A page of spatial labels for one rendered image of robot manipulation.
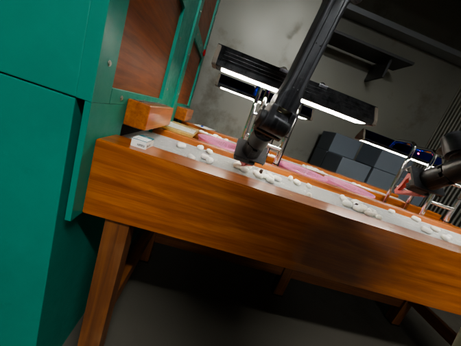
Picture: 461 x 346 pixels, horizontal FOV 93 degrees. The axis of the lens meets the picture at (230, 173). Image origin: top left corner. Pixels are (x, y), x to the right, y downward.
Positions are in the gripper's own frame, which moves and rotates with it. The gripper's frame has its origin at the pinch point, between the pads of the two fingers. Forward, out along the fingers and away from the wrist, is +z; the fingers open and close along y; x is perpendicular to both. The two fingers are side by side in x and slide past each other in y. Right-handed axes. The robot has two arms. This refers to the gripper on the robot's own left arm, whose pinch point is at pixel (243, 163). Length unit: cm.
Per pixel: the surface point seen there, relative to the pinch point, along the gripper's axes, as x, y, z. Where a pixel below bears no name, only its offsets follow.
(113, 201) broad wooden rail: 27.5, 29.9, -11.4
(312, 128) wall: -194, -122, 167
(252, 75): -23.4, 6.8, -16.3
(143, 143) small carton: 14.3, 27.6, -18.7
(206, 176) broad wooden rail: 17.8, 11.4, -19.4
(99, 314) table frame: 54, 27, 12
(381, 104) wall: -241, -203, 124
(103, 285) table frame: 46, 28, 6
